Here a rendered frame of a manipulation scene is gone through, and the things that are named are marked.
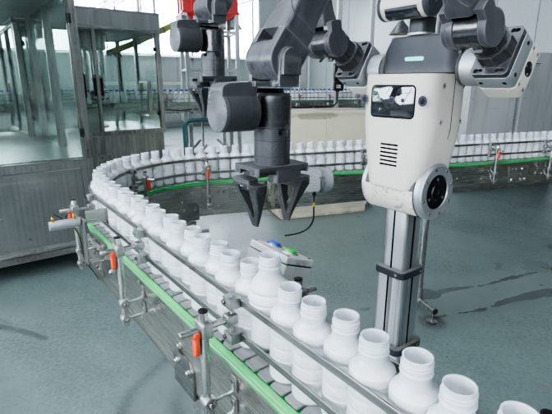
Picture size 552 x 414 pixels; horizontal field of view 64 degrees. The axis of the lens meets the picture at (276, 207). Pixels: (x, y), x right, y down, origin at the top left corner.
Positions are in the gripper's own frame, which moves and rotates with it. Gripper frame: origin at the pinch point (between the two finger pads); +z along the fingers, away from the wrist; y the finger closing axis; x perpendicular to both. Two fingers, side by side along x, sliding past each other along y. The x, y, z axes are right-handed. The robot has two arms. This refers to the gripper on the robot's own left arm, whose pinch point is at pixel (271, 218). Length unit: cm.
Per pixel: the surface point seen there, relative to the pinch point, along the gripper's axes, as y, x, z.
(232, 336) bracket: -6.0, 2.9, 21.3
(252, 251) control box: 11.9, 23.3, 16.1
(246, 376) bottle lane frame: -5.8, -1.2, 27.0
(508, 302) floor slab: 256, 68, 123
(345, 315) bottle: 1.0, -16.8, 10.3
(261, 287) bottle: -3.1, -1.8, 10.9
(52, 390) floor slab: -17, 158, 127
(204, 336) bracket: -11.4, 2.5, 19.1
